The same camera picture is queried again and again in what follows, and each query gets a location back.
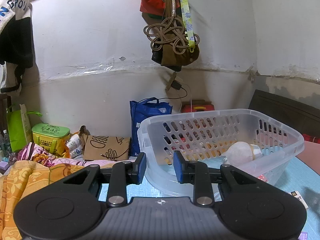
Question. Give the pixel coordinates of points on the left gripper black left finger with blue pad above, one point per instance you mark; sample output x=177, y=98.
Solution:
x=123, y=174

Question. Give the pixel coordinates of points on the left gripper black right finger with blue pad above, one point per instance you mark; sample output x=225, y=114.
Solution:
x=197, y=174

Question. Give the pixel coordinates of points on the brown paper burger bag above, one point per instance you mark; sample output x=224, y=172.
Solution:
x=97, y=147

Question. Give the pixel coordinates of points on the white rolled sock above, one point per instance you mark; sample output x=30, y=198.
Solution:
x=241, y=153

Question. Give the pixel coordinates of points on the white snack packets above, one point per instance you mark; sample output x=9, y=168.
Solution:
x=73, y=146

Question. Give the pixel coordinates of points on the clear plastic perforated basket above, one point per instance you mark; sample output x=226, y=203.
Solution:
x=207, y=136

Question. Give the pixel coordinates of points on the red gift box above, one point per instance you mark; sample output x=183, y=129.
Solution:
x=197, y=106

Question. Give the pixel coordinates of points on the blue tote bag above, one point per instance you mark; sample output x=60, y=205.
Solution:
x=139, y=112

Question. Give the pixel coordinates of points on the green yellow lidded box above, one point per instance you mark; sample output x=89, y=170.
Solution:
x=51, y=138

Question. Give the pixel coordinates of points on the pink floral quilt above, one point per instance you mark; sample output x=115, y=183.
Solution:
x=34, y=152

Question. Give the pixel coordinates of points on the orange patterned blanket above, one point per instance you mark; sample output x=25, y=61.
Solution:
x=24, y=178

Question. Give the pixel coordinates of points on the small white card box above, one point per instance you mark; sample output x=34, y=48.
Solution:
x=298, y=196

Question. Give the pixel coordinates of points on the green paper bag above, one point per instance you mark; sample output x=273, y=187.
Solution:
x=19, y=127

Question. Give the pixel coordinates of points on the dark wooden headboard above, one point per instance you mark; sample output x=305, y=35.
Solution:
x=301, y=117

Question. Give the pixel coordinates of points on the black white hanging garment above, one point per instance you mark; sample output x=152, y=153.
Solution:
x=16, y=44

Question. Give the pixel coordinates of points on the black charger with cable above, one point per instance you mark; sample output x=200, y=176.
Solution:
x=172, y=83

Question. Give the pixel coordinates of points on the brown hanging bag with cord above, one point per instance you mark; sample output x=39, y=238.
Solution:
x=173, y=42

